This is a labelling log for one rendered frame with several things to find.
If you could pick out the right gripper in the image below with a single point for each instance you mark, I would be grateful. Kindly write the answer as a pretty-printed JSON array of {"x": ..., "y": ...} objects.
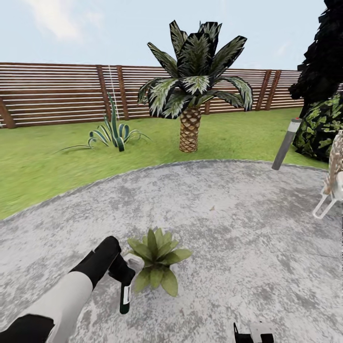
[{"x": 246, "y": 338}]

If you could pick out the insectifuge atomizer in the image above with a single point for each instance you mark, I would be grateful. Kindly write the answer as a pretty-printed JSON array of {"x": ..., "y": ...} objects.
[{"x": 125, "y": 298}]

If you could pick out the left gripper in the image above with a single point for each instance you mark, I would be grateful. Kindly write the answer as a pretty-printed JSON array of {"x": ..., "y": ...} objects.
[{"x": 123, "y": 274}]

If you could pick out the pot plant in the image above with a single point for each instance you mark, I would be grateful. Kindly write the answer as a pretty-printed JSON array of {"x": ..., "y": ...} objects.
[{"x": 156, "y": 252}]

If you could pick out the garden chair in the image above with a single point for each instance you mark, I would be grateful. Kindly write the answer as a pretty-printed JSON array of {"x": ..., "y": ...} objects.
[{"x": 334, "y": 183}]

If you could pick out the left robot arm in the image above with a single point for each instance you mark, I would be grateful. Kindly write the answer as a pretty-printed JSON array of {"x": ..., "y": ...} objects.
[{"x": 51, "y": 318}]

